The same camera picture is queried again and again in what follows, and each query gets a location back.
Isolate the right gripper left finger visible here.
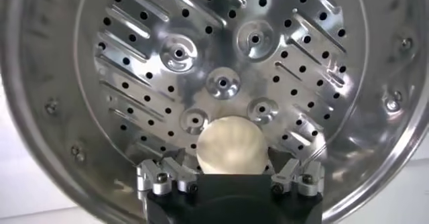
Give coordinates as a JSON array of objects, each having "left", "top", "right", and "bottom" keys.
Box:
[{"left": 136, "top": 148, "right": 199, "bottom": 197}]

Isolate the white steamed baozi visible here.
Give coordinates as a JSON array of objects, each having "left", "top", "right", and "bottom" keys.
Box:
[{"left": 196, "top": 115, "right": 269, "bottom": 176}]

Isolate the perforated steel steamer basket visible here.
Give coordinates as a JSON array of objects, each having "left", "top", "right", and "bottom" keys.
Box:
[{"left": 0, "top": 0, "right": 429, "bottom": 224}]

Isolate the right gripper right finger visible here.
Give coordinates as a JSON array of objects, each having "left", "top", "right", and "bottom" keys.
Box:
[{"left": 270, "top": 157, "right": 326, "bottom": 198}]

